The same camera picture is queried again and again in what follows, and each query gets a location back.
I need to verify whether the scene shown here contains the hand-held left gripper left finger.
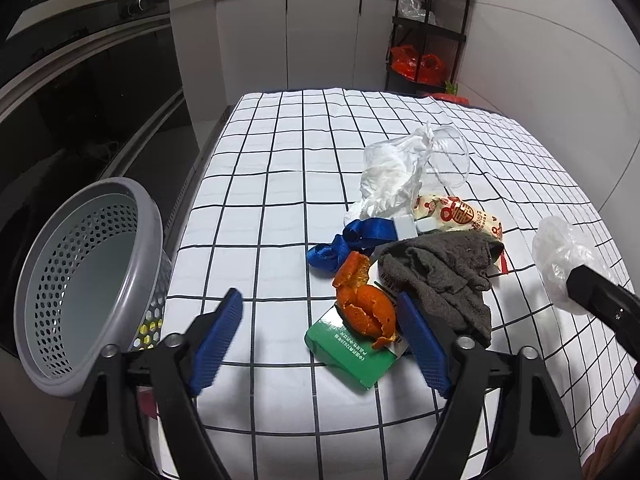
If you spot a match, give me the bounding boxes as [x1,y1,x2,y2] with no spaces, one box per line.
[57,287,244,480]

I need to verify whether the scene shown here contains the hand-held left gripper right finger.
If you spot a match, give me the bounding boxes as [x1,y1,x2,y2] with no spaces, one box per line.
[395,291,586,480]

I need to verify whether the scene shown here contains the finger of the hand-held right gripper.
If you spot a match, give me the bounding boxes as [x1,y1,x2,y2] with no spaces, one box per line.
[566,264,640,362]

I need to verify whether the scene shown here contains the orange tangerine peel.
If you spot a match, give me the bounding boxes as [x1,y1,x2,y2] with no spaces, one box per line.
[332,251,399,350]

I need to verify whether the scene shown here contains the clear plastic bag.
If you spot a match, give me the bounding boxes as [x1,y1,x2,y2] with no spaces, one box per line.
[531,216,621,318]

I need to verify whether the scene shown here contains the green and white carton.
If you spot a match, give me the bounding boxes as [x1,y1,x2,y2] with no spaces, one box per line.
[306,259,412,390]

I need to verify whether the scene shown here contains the grey perforated plastic basket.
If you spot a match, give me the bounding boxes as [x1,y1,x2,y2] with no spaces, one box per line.
[13,177,173,401]

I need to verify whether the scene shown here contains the white tissue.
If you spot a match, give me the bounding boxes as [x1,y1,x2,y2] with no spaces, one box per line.
[344,125,437,223]

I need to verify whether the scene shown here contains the clear plastic cup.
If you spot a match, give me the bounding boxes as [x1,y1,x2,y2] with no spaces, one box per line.
[364,126,471,197]

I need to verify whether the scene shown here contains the grey rag cloth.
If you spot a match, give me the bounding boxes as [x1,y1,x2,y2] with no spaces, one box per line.
[375,234,505,348]

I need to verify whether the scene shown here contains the small pale plastic piece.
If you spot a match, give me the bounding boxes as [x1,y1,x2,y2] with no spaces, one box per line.
[394,215,436,241]

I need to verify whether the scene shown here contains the white red-print snack packet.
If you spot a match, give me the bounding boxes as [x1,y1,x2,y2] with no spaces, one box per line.
[412,194,510,276]

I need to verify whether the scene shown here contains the white black-grid tablecloth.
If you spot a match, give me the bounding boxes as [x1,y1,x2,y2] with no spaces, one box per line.
[150,87,633,480]

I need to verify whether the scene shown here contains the red plant pot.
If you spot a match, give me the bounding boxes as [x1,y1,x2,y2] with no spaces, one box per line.
[427,82,471,104]

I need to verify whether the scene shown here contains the red plastic bag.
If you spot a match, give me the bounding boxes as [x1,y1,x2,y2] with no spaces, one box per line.
[390,45,419,81]
[419,52,447,86]

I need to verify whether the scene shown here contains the black metal shelf rack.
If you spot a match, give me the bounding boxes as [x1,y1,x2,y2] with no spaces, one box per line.
[385,0,473,96]

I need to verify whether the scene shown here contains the grey kitchen cabinets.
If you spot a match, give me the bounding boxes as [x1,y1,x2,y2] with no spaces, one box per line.
[170,0,401,111]

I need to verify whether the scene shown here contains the white plastic bag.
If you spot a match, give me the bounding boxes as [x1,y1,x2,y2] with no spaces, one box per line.
[397,0,437,24]

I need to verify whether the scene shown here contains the blue ribbon strap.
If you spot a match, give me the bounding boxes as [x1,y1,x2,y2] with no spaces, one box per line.
[306,217,401,273]

